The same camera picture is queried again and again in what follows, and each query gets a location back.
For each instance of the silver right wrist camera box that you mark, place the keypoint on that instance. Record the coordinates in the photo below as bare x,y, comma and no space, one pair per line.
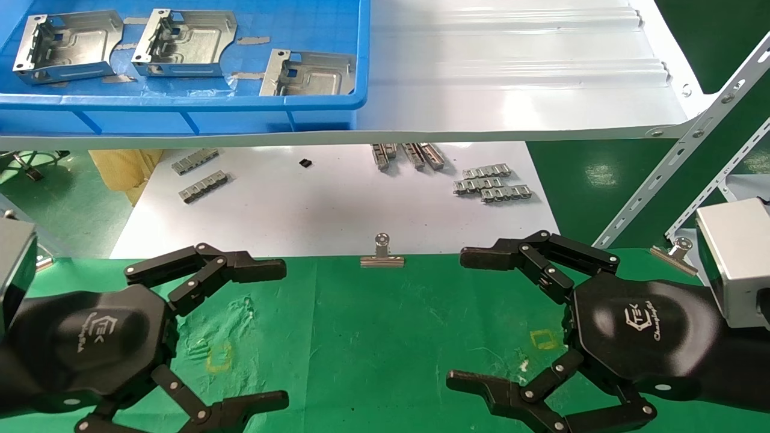
740,264

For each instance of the grey tape piece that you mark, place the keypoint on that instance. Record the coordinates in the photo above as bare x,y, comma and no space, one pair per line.
126,46
252,40
246,76
135,20

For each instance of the blue plastic bin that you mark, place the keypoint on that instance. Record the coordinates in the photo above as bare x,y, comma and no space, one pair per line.
180,117

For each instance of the silver sheet metal bracket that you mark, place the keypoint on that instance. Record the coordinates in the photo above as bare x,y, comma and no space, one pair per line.
319,78
78,48
192,45

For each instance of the green table mat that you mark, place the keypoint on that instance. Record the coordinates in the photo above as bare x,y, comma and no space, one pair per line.
373,349

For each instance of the white sloped shelf panel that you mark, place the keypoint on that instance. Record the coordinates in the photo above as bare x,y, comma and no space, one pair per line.
511,90

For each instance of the grey toothed metal strip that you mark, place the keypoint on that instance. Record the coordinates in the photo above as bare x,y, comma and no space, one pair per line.
195,161
487,171
204,186
478,184
508,193

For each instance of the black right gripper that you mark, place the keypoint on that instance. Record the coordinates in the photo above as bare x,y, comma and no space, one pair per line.
643,331

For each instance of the white board sheet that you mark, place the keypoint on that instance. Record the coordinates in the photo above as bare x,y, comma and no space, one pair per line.
331,204

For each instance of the yellow paper bag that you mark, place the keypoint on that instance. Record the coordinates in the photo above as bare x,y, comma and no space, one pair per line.
120,171

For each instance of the white perforated frame strut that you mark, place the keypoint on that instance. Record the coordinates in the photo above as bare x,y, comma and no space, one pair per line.
716,183
680,150

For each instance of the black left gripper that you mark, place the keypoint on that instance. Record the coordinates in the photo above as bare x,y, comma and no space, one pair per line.
90,343

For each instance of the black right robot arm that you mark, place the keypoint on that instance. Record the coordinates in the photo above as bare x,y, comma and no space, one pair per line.
746,367

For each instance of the black chair base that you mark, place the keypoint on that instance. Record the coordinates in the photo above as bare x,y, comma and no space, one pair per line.
31,173

